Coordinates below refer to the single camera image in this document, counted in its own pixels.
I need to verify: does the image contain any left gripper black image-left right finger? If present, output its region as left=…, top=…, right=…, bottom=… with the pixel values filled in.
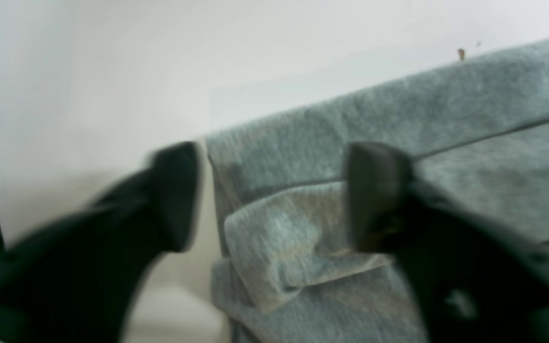
left=345, top=142, right=549, bottom=343

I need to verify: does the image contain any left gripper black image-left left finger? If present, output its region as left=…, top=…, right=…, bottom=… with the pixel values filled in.
left=0, top=142, right=202, bottom=343

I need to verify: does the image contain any grey t-shirt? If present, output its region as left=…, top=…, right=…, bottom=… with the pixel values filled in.
left=205, top=40, right=549, bottom=343

